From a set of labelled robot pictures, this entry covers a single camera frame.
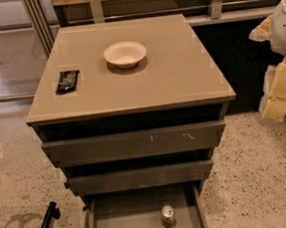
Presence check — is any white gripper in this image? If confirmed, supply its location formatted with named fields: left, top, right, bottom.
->
left=248, top=15, right=286, bottom=124

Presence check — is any green white 7up can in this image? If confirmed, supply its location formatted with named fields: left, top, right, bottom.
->
left=160, top=205, right=175, bottom=228

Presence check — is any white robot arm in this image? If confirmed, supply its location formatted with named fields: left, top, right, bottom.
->
left=249, top=0, right=286, bottom=126

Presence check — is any top grey drawer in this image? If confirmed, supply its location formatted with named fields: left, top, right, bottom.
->
left=42, top=120, right=225, bottom=167

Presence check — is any grey drawer cabinet with counter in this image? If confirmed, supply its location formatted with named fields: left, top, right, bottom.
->
left=27, top=15, right=235, bottom=217

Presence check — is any middle grey drawer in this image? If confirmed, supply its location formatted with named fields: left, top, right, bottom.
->
left=66, top=160, right=212, bottom=196

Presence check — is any bottom grey open drawer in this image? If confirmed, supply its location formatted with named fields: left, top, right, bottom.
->
left=89, top=183, right=208, bottom=228

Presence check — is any wooden metal railing shelf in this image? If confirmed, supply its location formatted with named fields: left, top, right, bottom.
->
left=21, top=0, right=280, bottom=53

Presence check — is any white paper bowl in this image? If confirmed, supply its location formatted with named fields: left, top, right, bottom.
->
left=104, top=41, right=146, bottom=69

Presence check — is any black snack bar packet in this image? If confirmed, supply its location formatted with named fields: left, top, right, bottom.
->
left=55, top=70, right=80, bottom=95

